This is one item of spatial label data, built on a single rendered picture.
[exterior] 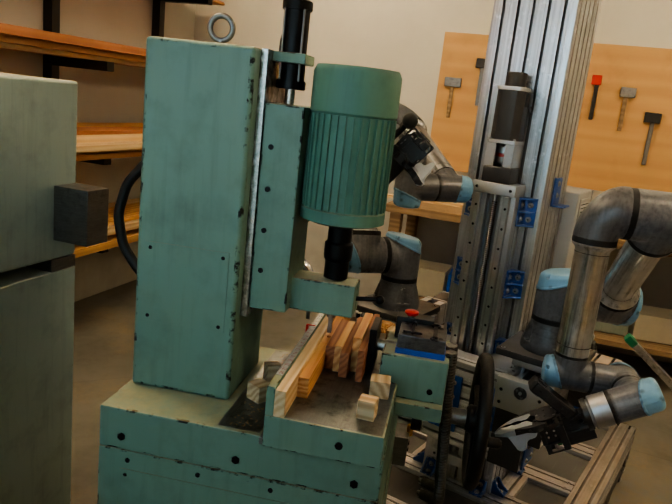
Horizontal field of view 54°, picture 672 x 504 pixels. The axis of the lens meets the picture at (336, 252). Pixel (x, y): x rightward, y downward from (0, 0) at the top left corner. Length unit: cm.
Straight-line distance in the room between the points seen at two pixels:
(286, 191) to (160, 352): 44
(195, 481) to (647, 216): 108
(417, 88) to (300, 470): 365
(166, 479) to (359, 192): 69
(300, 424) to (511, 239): 108
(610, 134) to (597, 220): 304
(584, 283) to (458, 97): 316
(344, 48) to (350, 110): 358
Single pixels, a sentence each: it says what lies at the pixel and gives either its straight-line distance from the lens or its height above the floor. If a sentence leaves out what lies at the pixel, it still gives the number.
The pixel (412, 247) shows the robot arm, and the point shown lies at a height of 102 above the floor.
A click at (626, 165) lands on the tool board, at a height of 123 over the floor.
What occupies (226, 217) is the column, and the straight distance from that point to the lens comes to 132.
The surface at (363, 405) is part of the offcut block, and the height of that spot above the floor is 93.
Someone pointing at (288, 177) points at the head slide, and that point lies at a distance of 131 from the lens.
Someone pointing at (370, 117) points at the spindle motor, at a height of 141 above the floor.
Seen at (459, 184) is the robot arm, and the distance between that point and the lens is 180.
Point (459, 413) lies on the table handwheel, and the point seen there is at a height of 82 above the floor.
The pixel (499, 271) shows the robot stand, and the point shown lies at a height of 99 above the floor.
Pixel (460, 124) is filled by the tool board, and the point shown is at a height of 136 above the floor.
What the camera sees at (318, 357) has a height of 94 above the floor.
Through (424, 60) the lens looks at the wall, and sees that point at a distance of 468.
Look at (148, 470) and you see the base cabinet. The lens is 144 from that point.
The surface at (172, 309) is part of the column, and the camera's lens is 140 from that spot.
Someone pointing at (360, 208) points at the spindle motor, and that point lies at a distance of 128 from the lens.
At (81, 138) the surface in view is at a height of 111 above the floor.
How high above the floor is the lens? 144
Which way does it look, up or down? 13 degrees down
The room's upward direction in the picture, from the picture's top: 6 degrees clockwise
